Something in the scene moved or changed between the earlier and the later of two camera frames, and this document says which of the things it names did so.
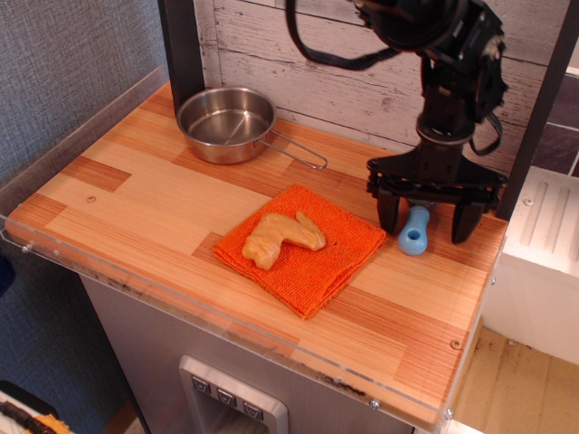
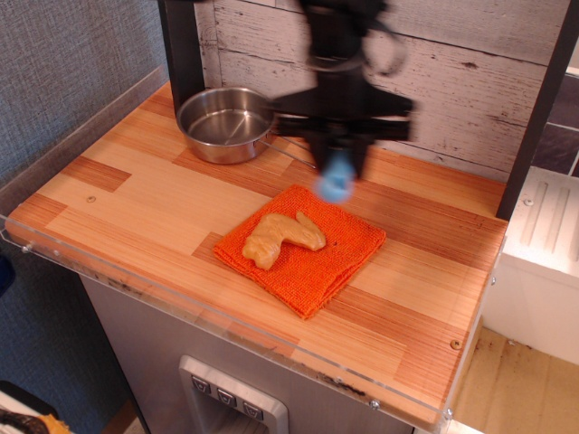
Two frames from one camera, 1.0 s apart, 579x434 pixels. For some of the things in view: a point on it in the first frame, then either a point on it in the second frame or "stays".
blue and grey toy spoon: [413, 239] to [336, 183]
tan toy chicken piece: [261, 247] stays
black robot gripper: [436, 166] to [342, 111]
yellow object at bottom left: [49, 420] stays
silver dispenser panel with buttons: [222, 404] stays
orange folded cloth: [300, 278] stays
